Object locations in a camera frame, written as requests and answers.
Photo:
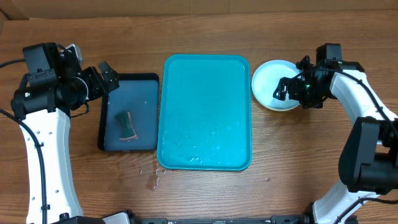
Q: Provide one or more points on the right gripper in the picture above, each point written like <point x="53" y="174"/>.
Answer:
<point x="294" y="89"/>

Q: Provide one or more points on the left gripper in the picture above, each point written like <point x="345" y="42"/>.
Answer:
<point x="100" y="88"/>

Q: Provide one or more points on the light blue plate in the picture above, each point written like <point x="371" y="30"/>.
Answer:
<point x="266" y="78"/>

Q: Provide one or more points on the green scrubbing sponge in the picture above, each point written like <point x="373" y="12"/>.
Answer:
<point x="124" y="121"/>

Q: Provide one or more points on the yellow-green plate front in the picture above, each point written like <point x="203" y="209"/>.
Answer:
<point x="281" y="109"/>

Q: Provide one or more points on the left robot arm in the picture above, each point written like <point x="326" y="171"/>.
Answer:
<point x="54" y="86"/>

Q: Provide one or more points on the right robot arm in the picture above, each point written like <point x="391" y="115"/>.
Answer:
<point x="368" y="163"/>

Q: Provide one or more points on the black plastic tray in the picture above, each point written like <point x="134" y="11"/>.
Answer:
<point x="138" y="93"/>

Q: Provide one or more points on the teal plastic tray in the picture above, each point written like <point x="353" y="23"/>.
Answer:
<point x="205" y="113"/>

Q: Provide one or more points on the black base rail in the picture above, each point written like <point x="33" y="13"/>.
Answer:
<point x="127" y="217"/>

